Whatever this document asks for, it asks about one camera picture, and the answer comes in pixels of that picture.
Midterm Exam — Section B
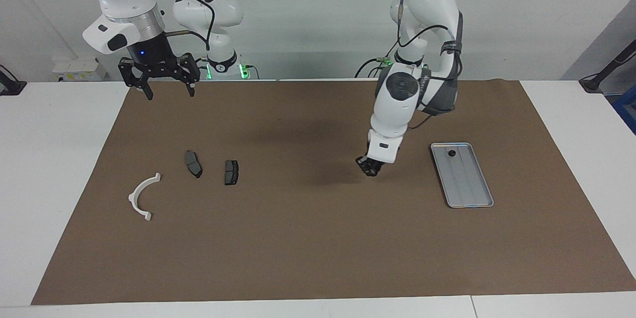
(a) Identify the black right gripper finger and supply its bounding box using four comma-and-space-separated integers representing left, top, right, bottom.
179, 53, 201, 96
118, 58, 155, 101

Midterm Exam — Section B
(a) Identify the silver metal tray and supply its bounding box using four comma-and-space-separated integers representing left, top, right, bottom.
430, 142, 494, 208

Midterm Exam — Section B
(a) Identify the white power strip box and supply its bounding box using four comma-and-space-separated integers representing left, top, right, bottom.
52, 57, 107, 82

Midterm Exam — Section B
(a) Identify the long grey brake pad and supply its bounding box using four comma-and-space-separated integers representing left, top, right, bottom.
184, 151, 203, 179

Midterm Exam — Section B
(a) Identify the brown table mat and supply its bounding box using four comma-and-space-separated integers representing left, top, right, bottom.
31, 79, 636, 305

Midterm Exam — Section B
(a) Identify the black angled stand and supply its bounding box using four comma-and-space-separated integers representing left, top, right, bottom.
579, 39, 636, 94

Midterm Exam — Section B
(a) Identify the blue crate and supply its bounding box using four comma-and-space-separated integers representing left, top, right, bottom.
612, 90, 636, 135

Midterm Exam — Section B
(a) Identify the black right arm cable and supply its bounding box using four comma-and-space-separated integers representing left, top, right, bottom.
149, 0, 217, 53

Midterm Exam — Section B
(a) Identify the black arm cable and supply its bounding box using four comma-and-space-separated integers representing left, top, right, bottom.
395, 0, 465, 130
149, 0, 217, 53

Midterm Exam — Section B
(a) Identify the black left base cable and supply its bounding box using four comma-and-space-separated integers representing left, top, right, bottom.
354, 57, 398, 79

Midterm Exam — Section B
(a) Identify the black clamp mount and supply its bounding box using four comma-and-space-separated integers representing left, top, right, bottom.
0, 65, 28, 96

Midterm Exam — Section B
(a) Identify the white curved plastic bracket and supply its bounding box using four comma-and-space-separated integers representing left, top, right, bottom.
128, 173, 162, 222

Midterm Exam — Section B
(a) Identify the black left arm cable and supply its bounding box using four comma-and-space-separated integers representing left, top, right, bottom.
395, 0, 465, 130

